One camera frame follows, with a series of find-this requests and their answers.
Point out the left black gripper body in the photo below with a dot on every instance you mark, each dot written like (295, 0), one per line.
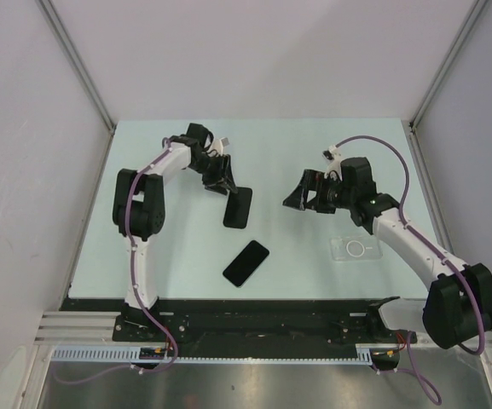
(211, 169)

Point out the right aluminium side rail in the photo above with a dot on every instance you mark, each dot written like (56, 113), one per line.
(427, 187)

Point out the aluminium frame post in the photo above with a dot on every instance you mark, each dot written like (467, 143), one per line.
(70, 51)
(468, 25)

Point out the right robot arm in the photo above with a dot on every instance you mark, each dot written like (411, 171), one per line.
(458, 306)

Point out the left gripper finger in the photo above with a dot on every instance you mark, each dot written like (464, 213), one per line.
(227, 178)
(220, 188)

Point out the white slotted cable duct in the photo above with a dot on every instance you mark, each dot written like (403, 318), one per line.
(358, 356)

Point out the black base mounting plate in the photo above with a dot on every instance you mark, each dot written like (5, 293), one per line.
(338, 308)

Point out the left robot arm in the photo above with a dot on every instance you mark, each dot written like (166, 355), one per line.
(139, 199)

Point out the clear phone case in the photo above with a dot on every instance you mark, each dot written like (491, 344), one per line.
(355, 248)

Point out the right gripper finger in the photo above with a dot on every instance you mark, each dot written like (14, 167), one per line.
(298, 199)
(320, 208)

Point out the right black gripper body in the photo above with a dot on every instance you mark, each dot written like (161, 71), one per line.
(328, 190)

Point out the black smartphone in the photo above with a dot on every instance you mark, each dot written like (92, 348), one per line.
(245, 264)

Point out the front aluminium frame rail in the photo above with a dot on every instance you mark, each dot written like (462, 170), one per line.
(79, 328)

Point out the left aluminium frame post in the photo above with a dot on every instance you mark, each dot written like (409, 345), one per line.
(70, 51)

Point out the right aluminium frame post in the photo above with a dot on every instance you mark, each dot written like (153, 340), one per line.
(468, 25)

